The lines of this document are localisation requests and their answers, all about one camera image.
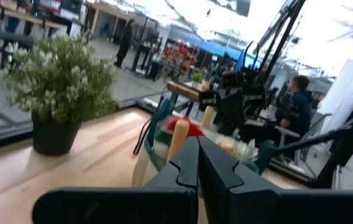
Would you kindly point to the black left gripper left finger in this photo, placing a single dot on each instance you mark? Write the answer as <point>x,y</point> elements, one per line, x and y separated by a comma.
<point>173,202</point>

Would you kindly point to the artificial plant in black pot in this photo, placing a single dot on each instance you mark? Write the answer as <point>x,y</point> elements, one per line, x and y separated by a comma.
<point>58,87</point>

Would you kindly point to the seated person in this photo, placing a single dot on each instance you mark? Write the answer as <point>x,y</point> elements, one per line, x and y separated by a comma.
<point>299,112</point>

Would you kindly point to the red gardening gloves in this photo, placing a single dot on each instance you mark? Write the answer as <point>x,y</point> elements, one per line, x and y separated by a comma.
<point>195,130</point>

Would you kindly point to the wooden workbench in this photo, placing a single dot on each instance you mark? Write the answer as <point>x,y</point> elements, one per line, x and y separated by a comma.
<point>186,90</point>

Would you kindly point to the red storage shelves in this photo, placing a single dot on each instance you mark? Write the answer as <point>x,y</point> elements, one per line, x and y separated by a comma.
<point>179,56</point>

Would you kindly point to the cream gardening bag green trim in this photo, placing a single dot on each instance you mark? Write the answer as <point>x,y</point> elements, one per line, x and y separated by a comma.
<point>156,146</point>

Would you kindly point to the standing person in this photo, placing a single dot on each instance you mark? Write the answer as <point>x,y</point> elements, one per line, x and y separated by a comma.
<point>125,43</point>

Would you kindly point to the small green potted plant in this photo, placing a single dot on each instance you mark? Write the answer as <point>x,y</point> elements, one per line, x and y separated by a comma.
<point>197,77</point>

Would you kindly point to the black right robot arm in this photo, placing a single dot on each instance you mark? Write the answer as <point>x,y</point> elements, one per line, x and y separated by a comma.
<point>241,99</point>

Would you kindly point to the black aluminium table frame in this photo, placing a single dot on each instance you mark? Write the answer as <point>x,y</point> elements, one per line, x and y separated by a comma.
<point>347,146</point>

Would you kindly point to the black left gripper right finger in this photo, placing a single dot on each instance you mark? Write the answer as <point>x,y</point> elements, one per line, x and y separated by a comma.
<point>241,202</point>

